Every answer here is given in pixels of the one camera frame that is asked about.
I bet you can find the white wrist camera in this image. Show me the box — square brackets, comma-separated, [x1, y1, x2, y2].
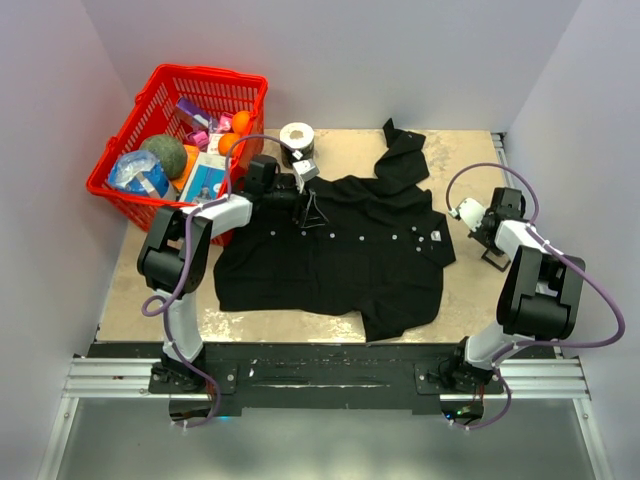
[449, 198, 486, 230]
[292, 159, 319, 193]

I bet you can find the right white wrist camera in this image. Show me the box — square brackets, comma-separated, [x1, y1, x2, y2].
[449, 198, 486, 230]

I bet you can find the black square frame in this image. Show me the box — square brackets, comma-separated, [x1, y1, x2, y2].
[481, 248, 511, 273]

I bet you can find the blue white plastic bag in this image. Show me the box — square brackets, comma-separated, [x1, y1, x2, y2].
[107, 150, 176, 201]

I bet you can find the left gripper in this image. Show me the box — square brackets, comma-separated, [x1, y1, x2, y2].
[264, 175, 328, 228]

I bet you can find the black button shirt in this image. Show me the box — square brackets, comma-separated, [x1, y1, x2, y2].
[214, 121, 456, 342]

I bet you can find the purple cable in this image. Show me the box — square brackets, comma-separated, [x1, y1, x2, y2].
[141, 134, 301, 427]
[444, 162, 626, 431]

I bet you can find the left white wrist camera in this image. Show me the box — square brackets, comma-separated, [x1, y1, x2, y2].
[292, 159, 319, 193]

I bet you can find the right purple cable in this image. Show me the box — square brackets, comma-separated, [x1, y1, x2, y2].
[444, 162, 626, 431]

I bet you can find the aluminium rail frame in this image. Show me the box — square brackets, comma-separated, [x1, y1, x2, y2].
[39, 342, 613, 479]

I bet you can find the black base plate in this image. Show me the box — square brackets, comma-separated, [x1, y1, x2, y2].
[148, 342, 506, 417]

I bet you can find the blue white box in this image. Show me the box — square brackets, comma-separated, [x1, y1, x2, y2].
[179, 152, 226, 204]

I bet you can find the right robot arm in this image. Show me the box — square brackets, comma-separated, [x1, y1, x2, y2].
[441, 187, 583, 393]

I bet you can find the purple box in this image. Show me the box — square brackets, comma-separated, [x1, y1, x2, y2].
[174, 97, 211, 132]

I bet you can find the red plastic basket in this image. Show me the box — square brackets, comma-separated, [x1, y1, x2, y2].
[86, 64, 268, 230]

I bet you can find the orange fruit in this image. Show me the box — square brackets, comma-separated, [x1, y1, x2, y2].
[231, 110, 251, 136]
[217, 132, 240, 156]

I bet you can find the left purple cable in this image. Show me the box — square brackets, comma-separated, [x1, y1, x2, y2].
[141, 134, 301, 427]

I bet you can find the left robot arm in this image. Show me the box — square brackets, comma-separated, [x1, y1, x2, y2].
[137, 155, 327, 394]

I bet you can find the green melon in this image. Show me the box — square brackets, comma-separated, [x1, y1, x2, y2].
[140, 134, 188, 180]

